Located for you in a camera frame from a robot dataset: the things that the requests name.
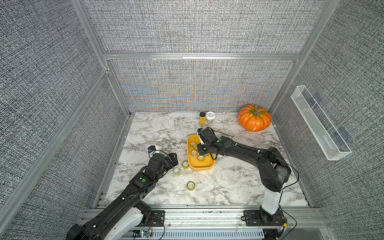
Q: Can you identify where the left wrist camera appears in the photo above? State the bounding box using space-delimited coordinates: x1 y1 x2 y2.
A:
148 145 157 154

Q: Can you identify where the grey clear tape roll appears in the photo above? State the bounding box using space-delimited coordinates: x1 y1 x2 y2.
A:
191 150 199 157

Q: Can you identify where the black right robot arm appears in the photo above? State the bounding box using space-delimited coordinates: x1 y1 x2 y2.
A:
197 128 292 216

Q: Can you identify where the yellow plastic storage box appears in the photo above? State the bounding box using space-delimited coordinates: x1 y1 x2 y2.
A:
187 135 216 172

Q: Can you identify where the clear acrylic wall shelf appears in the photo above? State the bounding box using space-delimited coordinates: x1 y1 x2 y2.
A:
291 86 352 161

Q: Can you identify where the yellow spice jar black lid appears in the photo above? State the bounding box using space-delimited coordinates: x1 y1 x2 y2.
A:
199 112 206 126

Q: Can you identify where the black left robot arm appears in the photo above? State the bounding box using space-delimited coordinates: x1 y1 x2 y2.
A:
66 150 179 240

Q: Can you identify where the orange decorative pumpkin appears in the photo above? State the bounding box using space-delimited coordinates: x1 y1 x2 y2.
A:
238 105 272 132

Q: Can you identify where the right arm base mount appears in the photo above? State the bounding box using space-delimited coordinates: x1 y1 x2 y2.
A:
241 207 288 231

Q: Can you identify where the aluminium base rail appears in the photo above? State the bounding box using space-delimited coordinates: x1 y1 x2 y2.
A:
83 205 328 240

